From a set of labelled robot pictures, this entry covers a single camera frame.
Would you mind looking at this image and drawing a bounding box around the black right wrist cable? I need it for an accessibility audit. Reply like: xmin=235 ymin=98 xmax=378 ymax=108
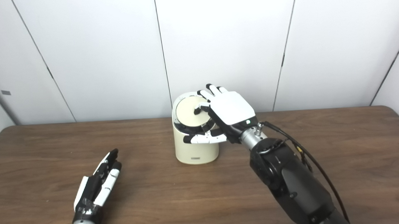
xmin=260 ymin=118 xmax=350 ymax=224

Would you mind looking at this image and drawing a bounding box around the cream-colored round bin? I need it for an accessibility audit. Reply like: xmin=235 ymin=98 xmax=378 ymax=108
xmin=171 ymin=94 xmax=220 ymax=166

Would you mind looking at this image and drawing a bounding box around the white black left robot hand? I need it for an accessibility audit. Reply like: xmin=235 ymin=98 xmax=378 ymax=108
xmin=70 ymin=148 xmax=124 ymax=224

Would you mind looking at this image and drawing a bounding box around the cream round bin lid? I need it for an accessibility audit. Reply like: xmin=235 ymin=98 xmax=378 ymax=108
xmin=175 ymin=97 xmax=214 ymax=128

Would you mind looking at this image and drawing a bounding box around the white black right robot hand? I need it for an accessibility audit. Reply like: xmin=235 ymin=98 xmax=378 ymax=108
xmin=181 ymin=83 xmax=259 ymax=146

